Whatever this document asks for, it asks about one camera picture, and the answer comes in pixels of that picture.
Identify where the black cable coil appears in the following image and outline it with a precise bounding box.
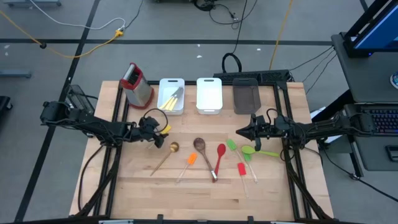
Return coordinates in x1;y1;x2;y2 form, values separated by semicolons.
192;0;259;30

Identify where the small green spatula clear handle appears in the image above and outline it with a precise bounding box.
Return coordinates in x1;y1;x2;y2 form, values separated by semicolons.
243;152;259;184

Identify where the green silicone spoon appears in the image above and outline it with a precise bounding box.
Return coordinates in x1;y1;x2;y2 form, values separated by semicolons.
241;145;280;157

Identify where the steel box grater red handle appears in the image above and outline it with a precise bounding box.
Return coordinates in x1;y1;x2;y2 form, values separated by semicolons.
119;62;155;110

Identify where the yellow extension cord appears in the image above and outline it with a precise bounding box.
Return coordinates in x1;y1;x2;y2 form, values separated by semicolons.
0;9;124;59

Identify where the white plastic bin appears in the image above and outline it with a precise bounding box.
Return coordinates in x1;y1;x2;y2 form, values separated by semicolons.
196;77;223;115
157;77;186;116

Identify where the black cable beside table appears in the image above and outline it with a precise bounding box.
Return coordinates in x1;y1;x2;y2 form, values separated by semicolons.
77;144;105;212

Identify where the yellow spatula clear handle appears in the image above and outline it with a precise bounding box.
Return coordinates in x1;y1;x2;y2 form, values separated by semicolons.
148;124;172;149

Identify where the gold metal spoon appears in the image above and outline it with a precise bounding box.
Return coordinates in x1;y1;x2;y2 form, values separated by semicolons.
150;141;180;177

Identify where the grey keyboard shelf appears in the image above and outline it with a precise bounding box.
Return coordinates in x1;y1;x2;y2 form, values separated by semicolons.
343;102;398;172

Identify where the grey desk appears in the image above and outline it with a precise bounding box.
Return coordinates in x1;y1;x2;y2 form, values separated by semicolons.
331;32;398;104

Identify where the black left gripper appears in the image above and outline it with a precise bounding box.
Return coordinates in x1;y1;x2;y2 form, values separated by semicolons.
132;116;170;149

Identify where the white floor cable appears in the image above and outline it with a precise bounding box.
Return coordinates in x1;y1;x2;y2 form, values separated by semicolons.
29;0;127;31

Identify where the orange spatula clear handle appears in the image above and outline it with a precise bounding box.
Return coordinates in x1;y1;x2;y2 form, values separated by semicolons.
176;152;198;184

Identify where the red silicone spoon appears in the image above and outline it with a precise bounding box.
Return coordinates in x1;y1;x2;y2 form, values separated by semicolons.
213;143;227;184

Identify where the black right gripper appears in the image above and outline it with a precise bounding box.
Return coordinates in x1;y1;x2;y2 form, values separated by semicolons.
236;114;287;152

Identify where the black caster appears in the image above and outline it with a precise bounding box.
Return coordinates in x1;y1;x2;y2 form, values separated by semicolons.
0;95;13;111

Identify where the grey cart base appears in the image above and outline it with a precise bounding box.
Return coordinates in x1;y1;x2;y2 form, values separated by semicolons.
2;0;62;7
0;68;32;78

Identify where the black vented controller box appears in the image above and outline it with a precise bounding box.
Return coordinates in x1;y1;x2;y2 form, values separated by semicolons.
64;83;96;114

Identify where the small black device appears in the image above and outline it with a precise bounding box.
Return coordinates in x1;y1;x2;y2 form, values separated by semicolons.
385;144;398;162

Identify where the dark wooden spoon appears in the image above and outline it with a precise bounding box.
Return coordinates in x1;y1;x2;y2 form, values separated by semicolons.
193;137;218;183

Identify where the orange-yellow hanging cable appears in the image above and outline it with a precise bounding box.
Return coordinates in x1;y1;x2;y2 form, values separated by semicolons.
269;0;294;71

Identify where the red spatula clear handle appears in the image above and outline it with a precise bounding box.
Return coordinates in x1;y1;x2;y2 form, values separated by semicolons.
237;162;249;198

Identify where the black desk monitor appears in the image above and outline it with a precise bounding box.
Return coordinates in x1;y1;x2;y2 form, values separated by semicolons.
343;0;398;58

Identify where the black aluminium table frame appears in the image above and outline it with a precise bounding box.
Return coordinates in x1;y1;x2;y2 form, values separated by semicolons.
74;80;335;224

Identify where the black backlit keyboard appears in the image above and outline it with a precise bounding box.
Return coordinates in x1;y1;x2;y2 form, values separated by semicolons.
368;108;398;137

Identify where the black floor cable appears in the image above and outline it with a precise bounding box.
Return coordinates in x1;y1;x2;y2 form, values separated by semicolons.
322;146;398;203

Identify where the grey plastic bin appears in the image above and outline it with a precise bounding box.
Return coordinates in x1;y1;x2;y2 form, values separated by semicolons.
232;77;262;115

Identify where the black looped cable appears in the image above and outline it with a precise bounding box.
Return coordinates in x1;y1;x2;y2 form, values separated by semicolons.
221;0;249;74

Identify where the black perforated metal case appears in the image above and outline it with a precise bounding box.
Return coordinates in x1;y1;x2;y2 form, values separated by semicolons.
213;69;290;85

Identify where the large green spatula clear handle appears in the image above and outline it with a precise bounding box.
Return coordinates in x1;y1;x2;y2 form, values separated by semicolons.
226;138;246;166

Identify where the white box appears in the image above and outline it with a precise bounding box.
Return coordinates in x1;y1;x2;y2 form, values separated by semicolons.
310;106;343;144

